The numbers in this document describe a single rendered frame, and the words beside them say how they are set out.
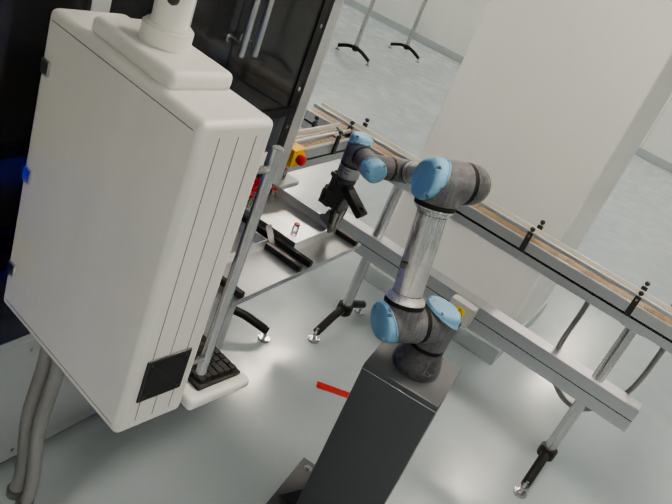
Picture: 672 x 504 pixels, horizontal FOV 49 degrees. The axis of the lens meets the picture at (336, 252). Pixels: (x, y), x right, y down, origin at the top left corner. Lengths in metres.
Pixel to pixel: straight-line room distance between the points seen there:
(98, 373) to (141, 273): 0.30
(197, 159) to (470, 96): 2.58
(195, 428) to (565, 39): 2.33
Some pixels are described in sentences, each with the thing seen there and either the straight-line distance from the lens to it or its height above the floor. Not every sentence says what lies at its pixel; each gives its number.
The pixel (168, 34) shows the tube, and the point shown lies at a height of 1.62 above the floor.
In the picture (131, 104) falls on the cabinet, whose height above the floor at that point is 1.49.
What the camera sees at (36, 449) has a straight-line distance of 2.13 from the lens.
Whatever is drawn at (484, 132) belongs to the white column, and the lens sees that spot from 3.73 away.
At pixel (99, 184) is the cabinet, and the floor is 1.30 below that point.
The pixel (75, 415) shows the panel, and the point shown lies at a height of 0.14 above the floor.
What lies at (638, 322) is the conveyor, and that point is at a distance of 3.07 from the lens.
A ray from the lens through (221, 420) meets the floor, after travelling 2.96.
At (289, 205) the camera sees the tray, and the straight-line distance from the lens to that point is 2.62.
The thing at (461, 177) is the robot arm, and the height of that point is 1.40.
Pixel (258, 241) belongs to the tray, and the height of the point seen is 0.89.
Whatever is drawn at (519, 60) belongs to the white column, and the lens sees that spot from 3.65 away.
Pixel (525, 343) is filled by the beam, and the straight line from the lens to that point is 3.25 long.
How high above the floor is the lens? 2.02
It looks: 28 degrees down
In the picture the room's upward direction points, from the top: 23 degrees clockwise
